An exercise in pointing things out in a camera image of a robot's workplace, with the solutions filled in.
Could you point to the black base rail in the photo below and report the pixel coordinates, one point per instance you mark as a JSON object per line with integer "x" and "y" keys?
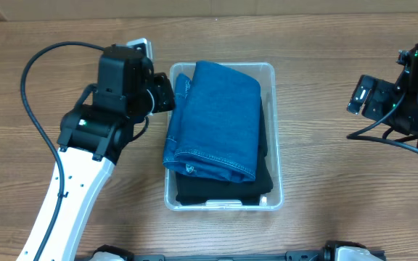
{"x": 332, "y": 250}

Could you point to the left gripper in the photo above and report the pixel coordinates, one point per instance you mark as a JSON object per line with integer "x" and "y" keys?
{"x": 162, "y": 85}

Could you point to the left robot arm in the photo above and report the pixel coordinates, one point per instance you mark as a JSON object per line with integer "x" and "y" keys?
{"x": 92, "y": 136}

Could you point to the blue denim jeans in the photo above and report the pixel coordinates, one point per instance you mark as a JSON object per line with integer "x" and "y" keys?
{"x": 214, "y": 128}

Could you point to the black cloth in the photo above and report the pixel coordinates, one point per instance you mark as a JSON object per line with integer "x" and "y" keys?
{"x": 193, "y": 190}

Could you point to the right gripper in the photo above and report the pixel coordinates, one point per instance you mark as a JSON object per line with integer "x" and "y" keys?
{"x": 377, "y": 100}

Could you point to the clear plastic storage bin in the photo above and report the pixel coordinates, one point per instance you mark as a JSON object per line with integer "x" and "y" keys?
{"x": 265, "y": 74}

